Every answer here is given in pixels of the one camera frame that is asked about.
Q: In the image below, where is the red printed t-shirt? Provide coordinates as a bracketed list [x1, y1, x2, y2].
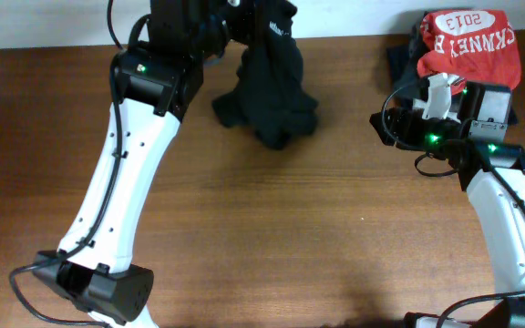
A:
[417, 9, 522, 89]

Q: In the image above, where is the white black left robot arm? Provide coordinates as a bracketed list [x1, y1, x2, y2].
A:
[31, 1, 256, 327]

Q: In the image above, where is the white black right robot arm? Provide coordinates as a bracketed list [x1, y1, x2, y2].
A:
[369, 80, 525, 327]

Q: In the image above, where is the black t-shirt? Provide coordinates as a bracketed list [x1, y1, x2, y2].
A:
[211, 0, 319, 150]

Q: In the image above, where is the dark navy folded garment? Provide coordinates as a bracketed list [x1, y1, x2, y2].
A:
[386, 25, 519, 127]

